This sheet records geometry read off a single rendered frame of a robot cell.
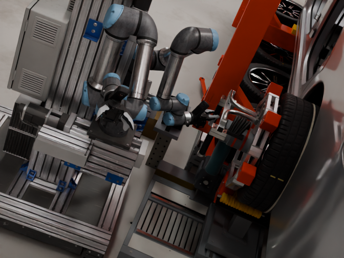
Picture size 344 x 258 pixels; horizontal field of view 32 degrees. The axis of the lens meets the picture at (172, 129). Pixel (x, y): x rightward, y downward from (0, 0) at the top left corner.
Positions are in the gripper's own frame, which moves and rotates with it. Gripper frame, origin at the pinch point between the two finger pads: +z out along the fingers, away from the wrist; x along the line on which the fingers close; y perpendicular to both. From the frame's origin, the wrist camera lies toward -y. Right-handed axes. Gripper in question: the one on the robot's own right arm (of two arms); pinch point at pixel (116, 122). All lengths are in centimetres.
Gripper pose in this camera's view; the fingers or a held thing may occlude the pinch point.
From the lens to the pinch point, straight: 230.5
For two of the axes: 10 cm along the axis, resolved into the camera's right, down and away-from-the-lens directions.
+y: -4.7, 7.4, 4.9
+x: -8.8, -3.2, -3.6
